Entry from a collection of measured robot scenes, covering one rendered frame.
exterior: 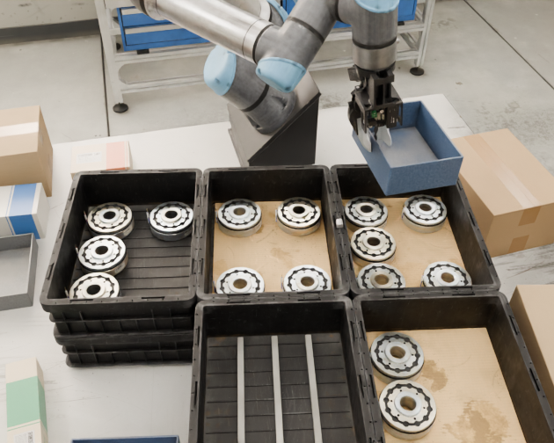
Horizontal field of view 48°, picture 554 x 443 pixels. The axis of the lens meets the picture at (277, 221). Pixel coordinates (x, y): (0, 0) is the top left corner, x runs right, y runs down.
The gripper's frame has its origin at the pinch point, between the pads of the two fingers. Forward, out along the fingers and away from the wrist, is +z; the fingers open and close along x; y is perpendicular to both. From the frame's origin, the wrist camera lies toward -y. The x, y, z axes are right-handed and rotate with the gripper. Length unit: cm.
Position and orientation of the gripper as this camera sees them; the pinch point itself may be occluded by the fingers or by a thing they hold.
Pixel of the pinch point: (371, 143)
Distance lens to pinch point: 127.1
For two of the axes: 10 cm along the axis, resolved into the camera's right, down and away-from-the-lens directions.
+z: 1.1, 6.9, 7.1
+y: 2.0, 6.8, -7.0
